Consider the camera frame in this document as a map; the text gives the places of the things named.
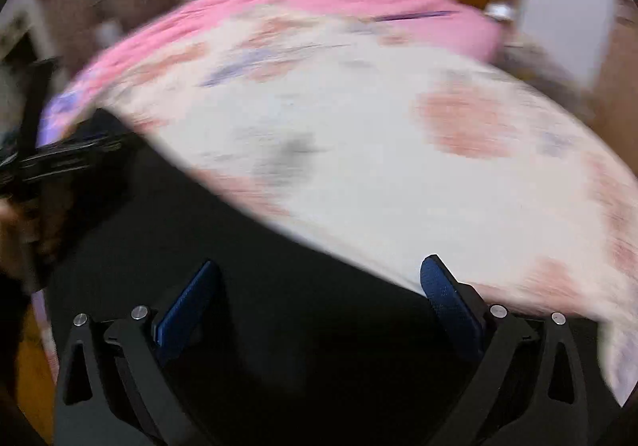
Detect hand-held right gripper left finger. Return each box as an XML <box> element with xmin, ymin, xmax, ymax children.
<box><xmin>52</xmin><ymin>259</ymin><xmax>220</xmax><ymax>446</ymax></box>

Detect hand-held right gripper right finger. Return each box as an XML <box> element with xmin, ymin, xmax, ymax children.
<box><xmin>420</xmin><ymin>254</ymin><xmax>596</xmax><ymax>446</ymax></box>

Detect person's left hand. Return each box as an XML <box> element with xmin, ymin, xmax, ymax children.
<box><xmin>0</xmin><ymin>201</ymin><xmax>41</xmax><ymax>280</ymax></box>

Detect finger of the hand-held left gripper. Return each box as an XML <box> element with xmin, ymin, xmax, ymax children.
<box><xmin>27</xmin><ymin>129</ymin><xmax>138</xmax><ymax>178</ymax></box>

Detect black pants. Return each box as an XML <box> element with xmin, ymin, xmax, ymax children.
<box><xmin>30</xmin><ymin>106</ymin><xmax>601</xmax><ymax>446</ymax></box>

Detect floral bed sheet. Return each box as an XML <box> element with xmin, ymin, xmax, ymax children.
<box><xmin>95</xmin><ymin>10</ymin><xmax>638</xmax><ymax>404</ymax></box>

